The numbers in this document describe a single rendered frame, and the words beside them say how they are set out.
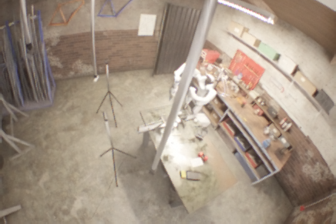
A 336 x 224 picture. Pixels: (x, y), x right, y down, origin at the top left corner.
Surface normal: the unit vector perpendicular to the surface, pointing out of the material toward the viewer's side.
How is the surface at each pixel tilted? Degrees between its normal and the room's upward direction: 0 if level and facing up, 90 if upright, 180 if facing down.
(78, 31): 90
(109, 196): 0
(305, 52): 90
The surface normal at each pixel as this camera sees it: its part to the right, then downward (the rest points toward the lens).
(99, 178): 0.20, -0.72
